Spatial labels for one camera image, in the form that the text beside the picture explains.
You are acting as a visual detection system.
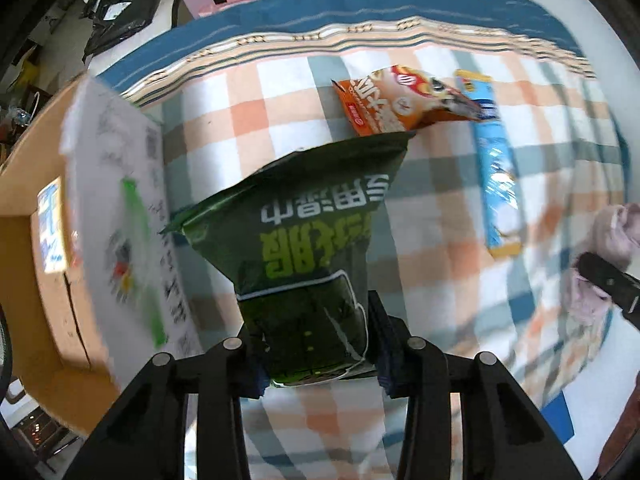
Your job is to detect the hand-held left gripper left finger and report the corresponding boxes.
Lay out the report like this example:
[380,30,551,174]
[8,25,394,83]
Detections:
[64,327,266,480]

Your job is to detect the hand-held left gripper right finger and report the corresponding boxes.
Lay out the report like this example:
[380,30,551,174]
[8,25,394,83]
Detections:
[367,290,585,480]

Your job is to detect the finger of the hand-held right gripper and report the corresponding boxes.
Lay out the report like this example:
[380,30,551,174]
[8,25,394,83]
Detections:
[572,252,640,333]

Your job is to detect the dark green snack bag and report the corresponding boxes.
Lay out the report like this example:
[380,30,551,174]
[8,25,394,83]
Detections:
[160,131,417,388]

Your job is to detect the cardboard box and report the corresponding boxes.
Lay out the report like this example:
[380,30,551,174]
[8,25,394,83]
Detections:
[0,72,203,436]

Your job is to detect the pale pink plush cloth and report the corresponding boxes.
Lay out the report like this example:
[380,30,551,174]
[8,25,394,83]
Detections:
[561,204,640,328]

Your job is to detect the checkered blanket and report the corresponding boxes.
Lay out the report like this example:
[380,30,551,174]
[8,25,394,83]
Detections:
[95,0,632,480]

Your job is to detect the light blue snack packet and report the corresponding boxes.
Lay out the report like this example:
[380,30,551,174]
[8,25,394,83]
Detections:
[454,69,523,260]

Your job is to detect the orange snack packet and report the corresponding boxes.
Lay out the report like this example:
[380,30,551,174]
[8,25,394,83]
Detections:
[331,64,483,137]

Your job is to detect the black plastic bag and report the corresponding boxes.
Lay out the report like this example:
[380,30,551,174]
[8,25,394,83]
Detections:
[80,0,166,66]

